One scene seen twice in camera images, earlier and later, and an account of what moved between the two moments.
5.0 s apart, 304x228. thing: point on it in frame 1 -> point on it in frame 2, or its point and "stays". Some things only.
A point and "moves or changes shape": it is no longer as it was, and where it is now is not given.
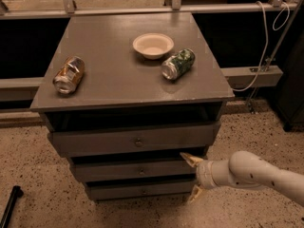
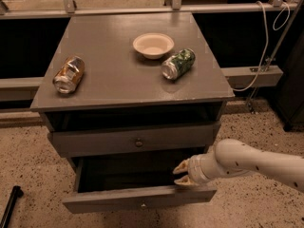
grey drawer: x=131 y=168 moves or changes shape
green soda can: x=178 y=65 stays
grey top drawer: x=133 y=139 stays
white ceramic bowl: x=153 y=46 stays
